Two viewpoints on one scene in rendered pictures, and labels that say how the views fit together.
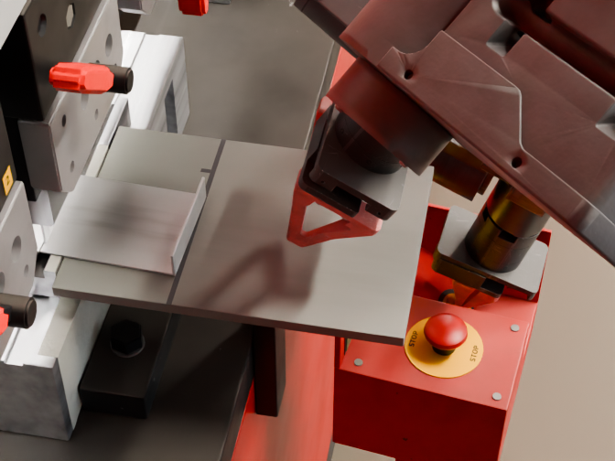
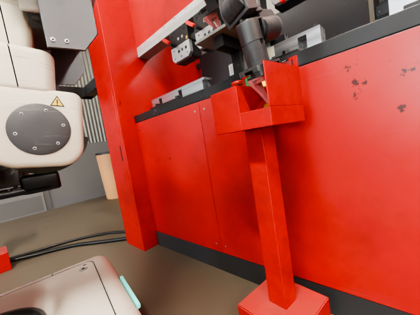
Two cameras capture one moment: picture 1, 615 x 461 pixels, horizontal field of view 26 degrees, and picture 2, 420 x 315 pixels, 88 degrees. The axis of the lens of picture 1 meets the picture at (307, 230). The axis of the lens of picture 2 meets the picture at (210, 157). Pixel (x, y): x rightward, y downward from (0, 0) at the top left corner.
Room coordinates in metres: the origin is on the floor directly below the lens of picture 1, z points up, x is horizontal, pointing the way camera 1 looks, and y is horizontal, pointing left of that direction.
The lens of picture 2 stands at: (1.03, -0.75, 0.65)
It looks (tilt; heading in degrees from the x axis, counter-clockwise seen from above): 5 degrees down; 123
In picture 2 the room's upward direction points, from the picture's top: 9 degrees counter-clockwise
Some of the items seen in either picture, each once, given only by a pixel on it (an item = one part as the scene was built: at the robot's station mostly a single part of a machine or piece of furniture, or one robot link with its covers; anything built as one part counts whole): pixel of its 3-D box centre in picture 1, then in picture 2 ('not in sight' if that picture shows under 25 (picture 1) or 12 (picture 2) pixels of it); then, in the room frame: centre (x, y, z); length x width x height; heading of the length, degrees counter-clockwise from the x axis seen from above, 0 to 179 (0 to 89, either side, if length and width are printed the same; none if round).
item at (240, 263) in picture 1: (251, 228); (236, 40); (0.71, 0.04, 1.00); 0.26 x 0.18 x 0.01; 79
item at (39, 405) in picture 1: (97, 217); (271, 61); (0.79, 0.18, 0.92); 0.39 x 0.06 x 0.10; 169
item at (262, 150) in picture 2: not in sight; (271, 217); (0.81, -0.13, 0.39); 0.06 x 0.06 x 0.54; 73
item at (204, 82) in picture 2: not in sight; (179, 98); (0.19, 0.29, 0.92); 0.50 x 0.06 x 0.10; 169
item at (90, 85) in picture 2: not in sight; (82, 87); (-0.59, 0.16, 1.18); 0.40 x 0.24 x 0.07; 169
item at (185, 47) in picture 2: not in sight; (185, 45); (0.31, 0.27, 1.18); 0.15 x 0.09 x 0.17; 169
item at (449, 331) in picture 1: (445, 338); (238, 87); (0.76, -0.13, 0.79); 0.04 x 0.04 x 0.04
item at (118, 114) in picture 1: (78, 190); (263, 48); (0.76, 0.19, 0.99); 0.20 x 0.03 x 0.03; 169
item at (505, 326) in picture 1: (442, 326); (254, 97); (0.81, -0.13, 0.75); 0.20 x 0.16 x 0.18; 163
